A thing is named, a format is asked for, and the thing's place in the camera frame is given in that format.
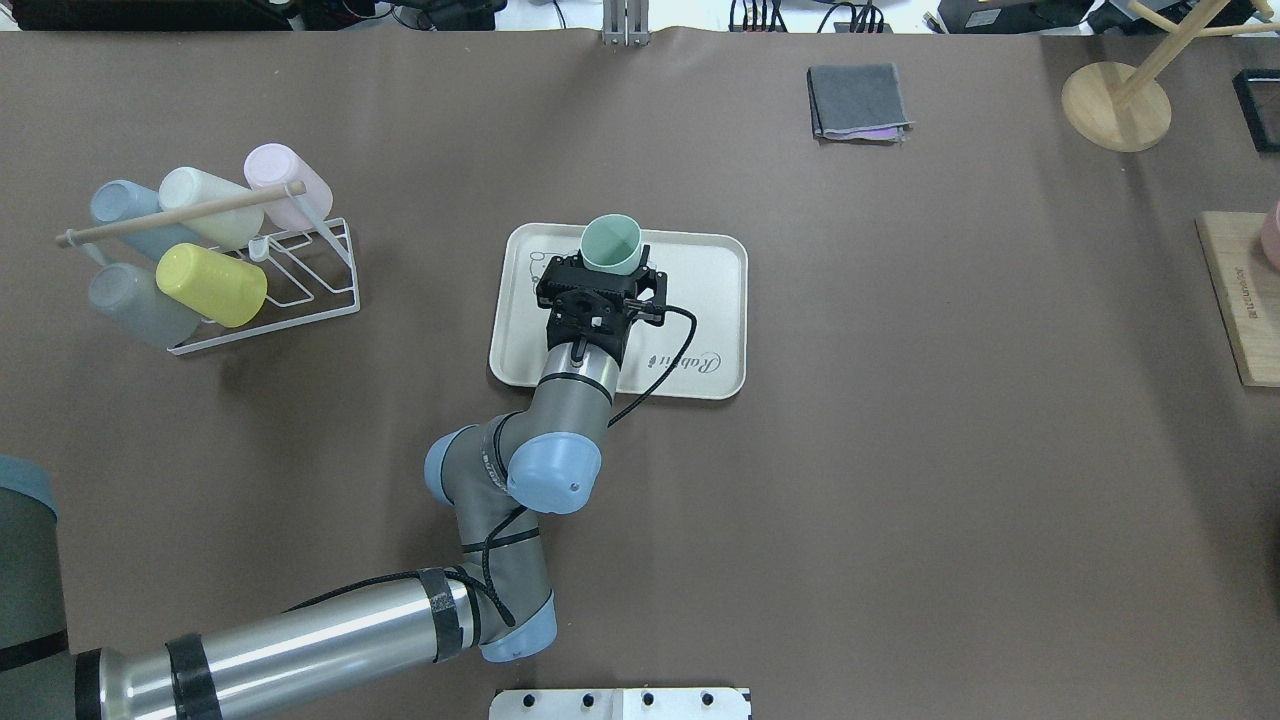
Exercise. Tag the light blue plastic cup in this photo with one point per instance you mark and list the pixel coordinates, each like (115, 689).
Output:
(120, 200)

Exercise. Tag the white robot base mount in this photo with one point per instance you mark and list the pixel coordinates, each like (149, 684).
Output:
(623, 703)

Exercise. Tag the white wire cup rack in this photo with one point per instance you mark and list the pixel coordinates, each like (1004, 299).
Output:
(312, 274)

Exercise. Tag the yellow plastic cup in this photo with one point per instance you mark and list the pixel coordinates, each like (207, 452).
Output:
(228, 291)

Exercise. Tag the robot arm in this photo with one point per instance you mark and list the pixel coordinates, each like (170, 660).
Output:
(498, 477)

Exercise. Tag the mint green plastic cup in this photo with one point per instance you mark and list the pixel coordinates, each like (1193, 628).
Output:
(612, 244)

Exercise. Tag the wooden mug tree stand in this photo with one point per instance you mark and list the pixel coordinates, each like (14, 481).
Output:
(1122, 108)

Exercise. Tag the cream rabbit serving tray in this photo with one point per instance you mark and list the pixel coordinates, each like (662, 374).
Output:
(706, 273)

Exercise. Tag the wooden cutting board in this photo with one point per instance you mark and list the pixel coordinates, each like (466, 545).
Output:
(1247, 289)

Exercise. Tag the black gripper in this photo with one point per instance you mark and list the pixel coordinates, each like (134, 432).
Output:
(549, 284)

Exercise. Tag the folded grey cloth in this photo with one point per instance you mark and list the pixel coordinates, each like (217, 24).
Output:
(857, 103)

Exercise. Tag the grey plastic cup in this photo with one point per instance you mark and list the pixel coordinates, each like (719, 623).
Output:
(128, 294)

